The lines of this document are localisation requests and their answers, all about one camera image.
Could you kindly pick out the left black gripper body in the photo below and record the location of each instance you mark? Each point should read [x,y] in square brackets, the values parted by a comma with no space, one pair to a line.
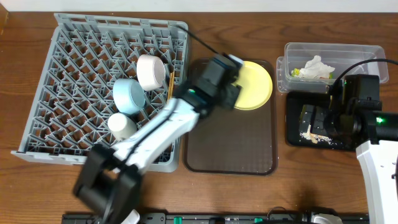
[230,96]

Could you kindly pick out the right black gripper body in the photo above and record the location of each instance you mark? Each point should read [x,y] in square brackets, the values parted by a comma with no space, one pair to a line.
[326,123]

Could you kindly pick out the yellow round plate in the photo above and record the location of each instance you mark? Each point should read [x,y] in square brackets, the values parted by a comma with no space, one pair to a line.
[256,86]

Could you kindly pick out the green snack wrapper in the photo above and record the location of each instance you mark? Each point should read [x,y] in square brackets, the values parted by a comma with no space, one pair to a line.
[296,72]

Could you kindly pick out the white napkin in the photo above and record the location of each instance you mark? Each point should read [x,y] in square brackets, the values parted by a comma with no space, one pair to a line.
[315,68]

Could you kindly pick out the wooden chopstick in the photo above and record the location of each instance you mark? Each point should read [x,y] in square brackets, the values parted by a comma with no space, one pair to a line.
[172,84]

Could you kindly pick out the white pink bowl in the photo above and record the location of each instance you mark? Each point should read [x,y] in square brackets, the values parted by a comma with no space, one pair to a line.
[150,72]

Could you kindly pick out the light blue bowl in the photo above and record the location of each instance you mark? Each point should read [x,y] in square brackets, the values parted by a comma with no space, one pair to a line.
[128,96]

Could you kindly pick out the small white cup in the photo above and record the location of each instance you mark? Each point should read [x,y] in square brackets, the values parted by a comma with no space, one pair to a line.
[121,126]

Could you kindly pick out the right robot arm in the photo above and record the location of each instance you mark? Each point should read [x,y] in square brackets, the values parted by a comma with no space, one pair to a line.
[355,117]

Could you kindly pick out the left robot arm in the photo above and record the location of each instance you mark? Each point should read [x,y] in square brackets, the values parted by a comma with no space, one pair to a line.
[111,178]

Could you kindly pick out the black waste tray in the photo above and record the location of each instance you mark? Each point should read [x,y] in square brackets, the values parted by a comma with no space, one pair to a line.
[294,104]

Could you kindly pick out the spilled rice leftovers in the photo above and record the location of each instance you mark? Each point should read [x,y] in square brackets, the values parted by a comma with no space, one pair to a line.
[316,139]

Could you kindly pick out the dark brown serving tray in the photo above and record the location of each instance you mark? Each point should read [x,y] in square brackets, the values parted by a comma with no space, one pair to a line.
[234,142]

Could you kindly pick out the clear plastic bin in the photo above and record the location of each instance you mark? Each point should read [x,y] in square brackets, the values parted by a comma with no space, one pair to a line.
[338,56]

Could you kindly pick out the grey plastic dish rack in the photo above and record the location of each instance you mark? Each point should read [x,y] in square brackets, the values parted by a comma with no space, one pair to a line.
[74,96]

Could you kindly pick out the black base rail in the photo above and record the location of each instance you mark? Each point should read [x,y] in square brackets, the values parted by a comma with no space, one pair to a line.
[161,218]

